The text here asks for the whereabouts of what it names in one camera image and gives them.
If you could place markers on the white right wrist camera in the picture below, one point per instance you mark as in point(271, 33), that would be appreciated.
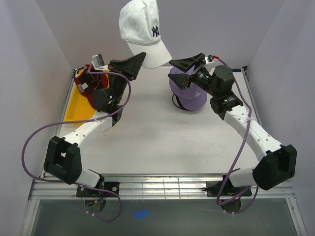
point(210, 59)

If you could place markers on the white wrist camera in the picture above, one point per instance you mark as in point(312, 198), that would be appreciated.
point(98, 62)
point(210, 59)

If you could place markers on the black NY baseball cap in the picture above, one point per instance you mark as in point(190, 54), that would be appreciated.
point(183, 108)

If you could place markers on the red baseball cap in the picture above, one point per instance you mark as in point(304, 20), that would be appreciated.
point(87, 83)

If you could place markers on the yellow plastic bin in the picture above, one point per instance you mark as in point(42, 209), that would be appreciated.
point(78, 107)

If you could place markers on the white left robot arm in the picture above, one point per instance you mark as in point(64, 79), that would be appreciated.
point(63, 157)

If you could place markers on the black wire hat stand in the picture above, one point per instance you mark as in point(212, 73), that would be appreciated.
point(176, 101)

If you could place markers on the white baseball cap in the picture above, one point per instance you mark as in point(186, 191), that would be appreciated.
point(140, 28)

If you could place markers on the purple LA baseball cap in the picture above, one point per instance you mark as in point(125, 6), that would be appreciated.
point(192, 98)

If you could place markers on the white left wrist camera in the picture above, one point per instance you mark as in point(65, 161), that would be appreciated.
point(98, 62)

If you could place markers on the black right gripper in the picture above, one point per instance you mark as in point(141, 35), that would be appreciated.
point(186, 64)

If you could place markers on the aluminium frame rail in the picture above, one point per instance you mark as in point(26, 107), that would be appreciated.
point(135, 187)

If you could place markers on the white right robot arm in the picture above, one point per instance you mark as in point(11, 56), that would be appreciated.
point(276, 162)

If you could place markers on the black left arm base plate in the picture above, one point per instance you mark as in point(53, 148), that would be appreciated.
point(113, 186)

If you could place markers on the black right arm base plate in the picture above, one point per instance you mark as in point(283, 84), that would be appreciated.
point(212, 188)

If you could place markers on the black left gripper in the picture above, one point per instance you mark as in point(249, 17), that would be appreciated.
point(130, 68)

